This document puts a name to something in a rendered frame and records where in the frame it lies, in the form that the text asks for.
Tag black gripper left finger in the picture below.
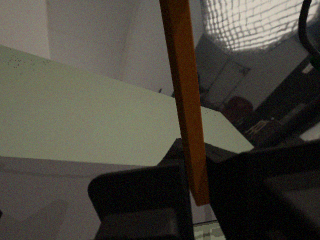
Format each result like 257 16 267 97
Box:
88 138 195 240

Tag orange long bar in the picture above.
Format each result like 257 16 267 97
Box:
159 0 209 206

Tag grey wire rig with two posts on base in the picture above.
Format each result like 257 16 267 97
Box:
0 0 320 240

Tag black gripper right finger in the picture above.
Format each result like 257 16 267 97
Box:
204 138 320 240

